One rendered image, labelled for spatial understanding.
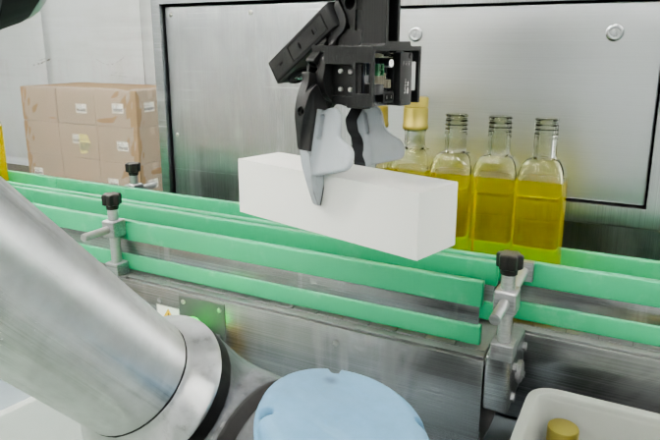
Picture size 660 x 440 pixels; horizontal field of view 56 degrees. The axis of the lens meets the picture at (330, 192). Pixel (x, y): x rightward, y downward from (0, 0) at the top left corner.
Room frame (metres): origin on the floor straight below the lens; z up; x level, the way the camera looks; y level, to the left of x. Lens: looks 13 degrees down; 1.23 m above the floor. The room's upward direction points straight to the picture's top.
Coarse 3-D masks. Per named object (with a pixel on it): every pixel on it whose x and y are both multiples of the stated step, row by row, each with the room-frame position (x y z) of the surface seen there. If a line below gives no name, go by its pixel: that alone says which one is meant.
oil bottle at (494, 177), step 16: (480, 160) 0.78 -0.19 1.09; (496, 160) 0.77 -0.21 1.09; (512, 160) 0.77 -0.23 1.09; (480, 176) 0.78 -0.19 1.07; (496, 176) 0.77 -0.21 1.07; (512, 176) 0.76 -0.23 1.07; (480, 192) 0.77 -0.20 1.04; (496, 192) 0.77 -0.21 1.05; (512, 192) 0.76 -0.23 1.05; (480, 208) 0.77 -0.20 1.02; (496, 208) 0.76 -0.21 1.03; (512, 208) 0.76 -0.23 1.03; (480, 224) 0.77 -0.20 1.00; (496, 224) 0.76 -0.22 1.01; (512, 224) 0.76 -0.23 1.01; (480, 240) 0.77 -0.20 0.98; (496, 240) 0.76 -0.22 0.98; (512, 240) 0.77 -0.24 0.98
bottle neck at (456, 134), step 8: (448, 120) 0.81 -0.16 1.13; (456, 120) 0.81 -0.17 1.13; (464, 120) 0.81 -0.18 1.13; (448, 128) 0.81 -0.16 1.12; (456, 128) 0.81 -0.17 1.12; (464, 128) 0.81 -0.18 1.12; (448, 136) 0.81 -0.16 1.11; (456, 136) 0.81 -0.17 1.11; (464, 136) 0.81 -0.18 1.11; (448, 144) 0.81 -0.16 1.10; (456, 144) 0.81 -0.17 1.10; (464, 144) 0.81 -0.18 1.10
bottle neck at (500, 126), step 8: (496, 120) 0.78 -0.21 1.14; (504, 120) 0.78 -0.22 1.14; (496, 128) 0.78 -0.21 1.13; (504, 128) 0.78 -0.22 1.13; (488, 136) 0.79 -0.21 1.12; (496, 136) 0.78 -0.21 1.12; (504, 136) 0.78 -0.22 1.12; (488, 144) 0.79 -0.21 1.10; (496, 144) 0.78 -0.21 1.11; (504, 144) 0.78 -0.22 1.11; (488, 152) 0.79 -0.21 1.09; (496, 152) 0.78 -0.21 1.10; (504, 152) 0.78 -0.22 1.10
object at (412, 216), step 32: (256, 160) 0.65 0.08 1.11; (288, 160) 0.65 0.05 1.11; (256, 192) 0.64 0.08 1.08; (288, 192) 0.61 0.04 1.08; (352, 192) 0.55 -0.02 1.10; (384, 192) 0.53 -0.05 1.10; (416, 192) 0.50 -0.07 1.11; (448, 192) 0.53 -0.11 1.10; (288, 224) 0.61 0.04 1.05; (320, 224) 0.58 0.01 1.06; (352, 224) 0.55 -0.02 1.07; (384, 224) 0.53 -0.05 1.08; (416, 224) 0.50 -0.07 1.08; (448, 224) 0.54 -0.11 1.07; (416, 256) 0.50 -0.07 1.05
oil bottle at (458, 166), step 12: (444, 156) 0.80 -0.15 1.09; (456, 156) 0.80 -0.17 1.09; (468, 156) 0.80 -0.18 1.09; (432, 168) 0.81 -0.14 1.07; (444, 168) 0.80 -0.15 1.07; (456, 168) 0.79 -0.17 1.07; (468, 168) 0.79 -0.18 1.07; (456, 180) 0.79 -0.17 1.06; (468, 180) 0.79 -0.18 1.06; (468, 192) 0.79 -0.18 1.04; (468, 204) 0.79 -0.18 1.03; (468, 216) 0.79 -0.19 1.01; (456, 228) 0.79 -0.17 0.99; (456, 240) 0.79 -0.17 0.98
